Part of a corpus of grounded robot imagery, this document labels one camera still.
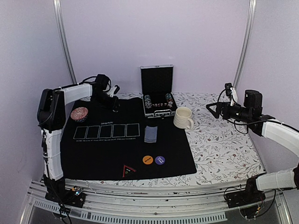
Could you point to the cream ribbed ceramic mug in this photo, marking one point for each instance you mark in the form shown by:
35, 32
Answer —
182, 118

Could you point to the aluminium corner post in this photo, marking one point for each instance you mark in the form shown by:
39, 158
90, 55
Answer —
246, 40
62, 35

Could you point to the right chip stack in case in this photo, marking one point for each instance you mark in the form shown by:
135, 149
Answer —
169, 100

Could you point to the orange big blind button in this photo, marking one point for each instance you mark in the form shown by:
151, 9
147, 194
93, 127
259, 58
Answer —
147, 160

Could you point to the aluminium front rail frame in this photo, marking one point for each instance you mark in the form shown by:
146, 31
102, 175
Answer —
112, 204

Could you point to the black poker mat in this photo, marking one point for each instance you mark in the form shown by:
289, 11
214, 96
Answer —
98, 148

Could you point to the right aluminium corner post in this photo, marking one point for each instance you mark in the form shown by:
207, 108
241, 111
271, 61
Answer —
246, 40

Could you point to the chip stack in case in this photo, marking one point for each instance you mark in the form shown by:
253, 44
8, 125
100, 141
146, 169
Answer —
169, 100
147, 101

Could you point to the triangular red black marker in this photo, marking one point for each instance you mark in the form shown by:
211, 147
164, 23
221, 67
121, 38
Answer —
127, 171

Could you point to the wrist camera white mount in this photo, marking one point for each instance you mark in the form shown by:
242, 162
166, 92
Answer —
113, 90
231, 94

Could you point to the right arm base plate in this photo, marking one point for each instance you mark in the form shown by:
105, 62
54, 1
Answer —
237, 197

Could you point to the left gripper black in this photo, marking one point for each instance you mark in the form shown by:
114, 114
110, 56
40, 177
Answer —
115, 103

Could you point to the red dice row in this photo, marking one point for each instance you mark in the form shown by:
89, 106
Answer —
160, 105

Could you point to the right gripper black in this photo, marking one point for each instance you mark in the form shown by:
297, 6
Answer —
226, 105

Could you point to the purple small blind button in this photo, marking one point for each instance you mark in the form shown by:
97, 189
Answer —
159, 160

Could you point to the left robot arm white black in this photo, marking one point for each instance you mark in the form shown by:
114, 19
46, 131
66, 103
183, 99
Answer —
51, 119

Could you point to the left chip stack in case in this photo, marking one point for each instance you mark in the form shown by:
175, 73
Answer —
147, 101

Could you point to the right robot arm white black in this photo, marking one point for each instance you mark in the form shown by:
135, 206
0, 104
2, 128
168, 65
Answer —
270, 128

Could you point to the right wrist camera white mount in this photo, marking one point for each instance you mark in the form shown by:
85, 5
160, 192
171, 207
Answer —
231, 94

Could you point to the patterned ceramic bowl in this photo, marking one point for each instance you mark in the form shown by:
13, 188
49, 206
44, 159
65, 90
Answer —
79, 114

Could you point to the aluminium poker chip case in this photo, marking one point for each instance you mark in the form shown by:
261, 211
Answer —
157, 82

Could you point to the left aluminium corner post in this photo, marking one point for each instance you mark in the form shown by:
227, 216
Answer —
62, 35

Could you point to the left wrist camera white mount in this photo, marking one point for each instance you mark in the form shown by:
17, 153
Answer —
113, 90

